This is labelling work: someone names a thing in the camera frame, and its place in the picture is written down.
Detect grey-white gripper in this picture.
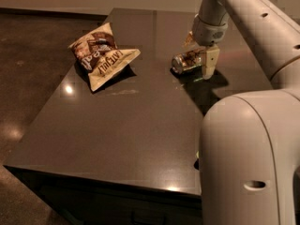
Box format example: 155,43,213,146
184,13,229,80

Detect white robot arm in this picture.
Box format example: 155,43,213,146
192,0,300,225

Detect brown Late July chip bag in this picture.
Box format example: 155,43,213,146
69,22,141,92

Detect dark cabinet under table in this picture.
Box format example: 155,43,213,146
6,166,203,225

